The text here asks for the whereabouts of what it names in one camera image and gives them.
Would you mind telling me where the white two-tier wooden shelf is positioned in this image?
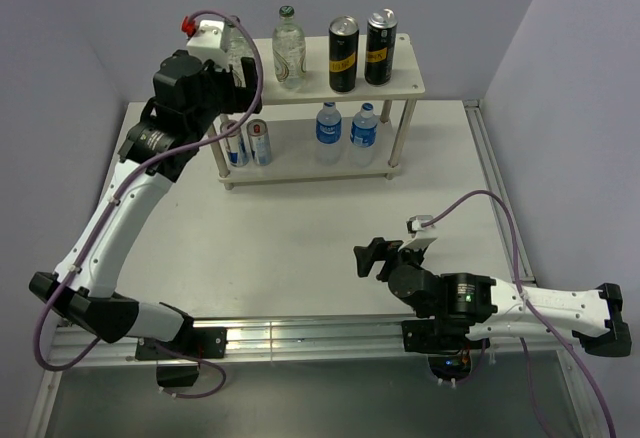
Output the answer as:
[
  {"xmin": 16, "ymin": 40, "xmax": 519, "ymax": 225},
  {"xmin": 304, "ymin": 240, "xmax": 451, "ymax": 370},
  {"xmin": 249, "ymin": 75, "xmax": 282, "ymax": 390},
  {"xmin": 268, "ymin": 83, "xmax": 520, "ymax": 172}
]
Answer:
[{"xmin": 214, "ymin": 33, "xmax": 425, "ymax": 190}]

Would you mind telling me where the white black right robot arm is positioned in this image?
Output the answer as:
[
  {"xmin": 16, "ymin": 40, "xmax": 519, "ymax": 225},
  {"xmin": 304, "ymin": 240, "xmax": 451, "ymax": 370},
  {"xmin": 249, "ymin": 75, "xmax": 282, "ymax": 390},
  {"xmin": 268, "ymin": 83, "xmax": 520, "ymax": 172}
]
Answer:
[{"xmin": 354, "ymin": 237, "xmax": 632, "ymax": 358}]

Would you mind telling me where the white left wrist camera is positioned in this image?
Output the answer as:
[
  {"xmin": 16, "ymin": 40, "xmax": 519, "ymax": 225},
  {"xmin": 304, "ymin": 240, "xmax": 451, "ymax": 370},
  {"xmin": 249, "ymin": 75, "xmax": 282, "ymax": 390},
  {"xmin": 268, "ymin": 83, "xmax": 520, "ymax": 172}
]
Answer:
[{"xmin": 181, "ymin": 17, "xmax": 230, "ymax": 67}]

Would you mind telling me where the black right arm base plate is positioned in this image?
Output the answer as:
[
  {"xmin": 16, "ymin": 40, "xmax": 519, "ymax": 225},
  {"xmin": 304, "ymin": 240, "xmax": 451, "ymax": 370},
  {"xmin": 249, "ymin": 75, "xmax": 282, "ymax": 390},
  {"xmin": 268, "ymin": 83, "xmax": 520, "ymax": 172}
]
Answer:
[{"xmin": 401, "ymin": 319, "xmax": 490, "ymax": 355}]

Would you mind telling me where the dark can yellow band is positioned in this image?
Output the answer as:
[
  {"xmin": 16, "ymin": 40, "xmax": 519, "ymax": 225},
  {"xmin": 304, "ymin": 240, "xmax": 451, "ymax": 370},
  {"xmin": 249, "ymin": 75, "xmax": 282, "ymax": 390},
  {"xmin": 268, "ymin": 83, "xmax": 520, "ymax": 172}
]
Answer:
[{"xmin": 364, "ymin": 8, "xmax": 398, "ymax": 86}]

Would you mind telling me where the blue silver energy can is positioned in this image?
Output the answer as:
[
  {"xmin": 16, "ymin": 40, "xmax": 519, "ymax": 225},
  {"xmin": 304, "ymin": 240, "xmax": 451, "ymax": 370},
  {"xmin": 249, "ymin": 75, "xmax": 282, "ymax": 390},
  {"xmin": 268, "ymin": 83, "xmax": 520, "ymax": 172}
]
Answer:
[
  {"xmin": 220, "ymin": 120, "xmax": 249, "ymax": 167},
  {"xmin": 247, "ymin": 119, "xmax": 272, "ymax": 166}
]

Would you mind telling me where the dark can silver top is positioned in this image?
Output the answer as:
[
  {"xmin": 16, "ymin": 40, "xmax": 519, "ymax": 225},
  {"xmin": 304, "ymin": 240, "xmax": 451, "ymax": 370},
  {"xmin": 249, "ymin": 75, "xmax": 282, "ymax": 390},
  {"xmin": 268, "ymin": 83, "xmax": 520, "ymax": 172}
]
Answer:
[{"xmin": 329, "ymin": 16, "xmax": 359, "ymax": 93}]

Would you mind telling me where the clear glass bottle green cap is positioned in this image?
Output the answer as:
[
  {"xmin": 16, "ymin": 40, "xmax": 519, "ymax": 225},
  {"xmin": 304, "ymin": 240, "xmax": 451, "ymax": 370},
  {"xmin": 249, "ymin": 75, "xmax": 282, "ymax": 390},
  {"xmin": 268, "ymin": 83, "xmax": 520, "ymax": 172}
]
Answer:
[{"xmin": 272, "ymin": 5, "xmax": 306, "ymax": 90}]

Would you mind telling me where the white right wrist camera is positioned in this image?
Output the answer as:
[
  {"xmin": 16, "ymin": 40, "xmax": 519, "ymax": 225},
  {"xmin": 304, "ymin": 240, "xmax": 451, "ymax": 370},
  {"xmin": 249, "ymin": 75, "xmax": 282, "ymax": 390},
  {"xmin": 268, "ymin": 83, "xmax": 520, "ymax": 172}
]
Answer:
[{"xmin": 399, "ymin": 215, "xmax": 438, "ymax": 251}]

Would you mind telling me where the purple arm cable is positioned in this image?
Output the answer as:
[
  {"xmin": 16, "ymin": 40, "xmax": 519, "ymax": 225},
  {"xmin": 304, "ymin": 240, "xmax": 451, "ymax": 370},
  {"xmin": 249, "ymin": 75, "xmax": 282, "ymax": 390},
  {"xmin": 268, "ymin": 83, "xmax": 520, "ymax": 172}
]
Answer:
[
  {"xmin": 422, "ymin": 190, "xmax": 619, "ymax": 438},
  {"xmin": 32, "ymin": 9, "xmax": 264, "ymax": 399}
]

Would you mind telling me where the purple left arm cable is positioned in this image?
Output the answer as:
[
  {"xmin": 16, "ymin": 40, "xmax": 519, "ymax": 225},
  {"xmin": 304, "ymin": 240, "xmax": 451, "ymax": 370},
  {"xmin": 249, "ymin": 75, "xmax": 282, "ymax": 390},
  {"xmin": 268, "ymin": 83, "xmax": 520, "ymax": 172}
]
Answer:
[{"xmin": 32, "ymin": 9, "xmax": 264, "ymax": 399}]

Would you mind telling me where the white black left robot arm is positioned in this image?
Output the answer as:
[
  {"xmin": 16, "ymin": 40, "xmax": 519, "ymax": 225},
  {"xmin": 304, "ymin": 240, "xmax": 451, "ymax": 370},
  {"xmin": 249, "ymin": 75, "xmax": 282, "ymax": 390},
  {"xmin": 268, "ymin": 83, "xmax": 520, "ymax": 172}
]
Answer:
[{"xmin": 29, "ymin": 50, "xmax": 263, "ymax": 357}]

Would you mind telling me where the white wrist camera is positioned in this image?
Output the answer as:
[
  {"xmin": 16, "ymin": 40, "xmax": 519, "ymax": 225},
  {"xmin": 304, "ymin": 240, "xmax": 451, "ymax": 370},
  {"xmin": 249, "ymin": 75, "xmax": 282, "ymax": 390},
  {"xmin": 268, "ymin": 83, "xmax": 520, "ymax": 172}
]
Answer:
[
  {"xmin": 399, "ymin": 215, "xmax": 438, "ymax": 251},
  {"xmin": 181, "ymin": 17, "xmax": 230, "ymax": 67}
]

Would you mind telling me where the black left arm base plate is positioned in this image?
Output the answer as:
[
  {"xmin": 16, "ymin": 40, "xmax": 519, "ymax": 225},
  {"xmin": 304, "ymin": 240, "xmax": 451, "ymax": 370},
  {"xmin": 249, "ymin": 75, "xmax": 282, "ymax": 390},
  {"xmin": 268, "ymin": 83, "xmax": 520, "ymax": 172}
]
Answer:
[{"xmin": 134, "ymin": 326, "xmax": 227, "ymax": 388}]

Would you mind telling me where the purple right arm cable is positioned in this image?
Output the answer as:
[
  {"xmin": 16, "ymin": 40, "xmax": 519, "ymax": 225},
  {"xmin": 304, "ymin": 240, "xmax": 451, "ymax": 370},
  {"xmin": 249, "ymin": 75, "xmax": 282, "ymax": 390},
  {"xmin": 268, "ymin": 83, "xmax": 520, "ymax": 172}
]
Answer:
[{"xmin": 422, "ymin": 190, "xmax": 619, "ymax": 438}]

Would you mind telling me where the Pocari Sweat bottle blue cap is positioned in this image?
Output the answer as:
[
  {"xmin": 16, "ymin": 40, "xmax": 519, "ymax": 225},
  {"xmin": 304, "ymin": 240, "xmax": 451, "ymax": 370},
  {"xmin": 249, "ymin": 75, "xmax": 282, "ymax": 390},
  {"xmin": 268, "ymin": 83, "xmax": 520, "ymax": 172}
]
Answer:
[{"xmin": 349, "ymin": 103, "xmax": 378, "ymax": 167}]

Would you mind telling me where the aluminium mounting rail frame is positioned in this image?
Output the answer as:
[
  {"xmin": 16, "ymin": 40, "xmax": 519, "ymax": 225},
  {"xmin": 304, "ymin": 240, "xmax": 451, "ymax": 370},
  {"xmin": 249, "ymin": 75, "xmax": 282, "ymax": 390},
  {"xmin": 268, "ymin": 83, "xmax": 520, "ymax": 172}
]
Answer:
[{"xmin": 29, "ymin": 101, "xmax": 599, "ymax": 437}]

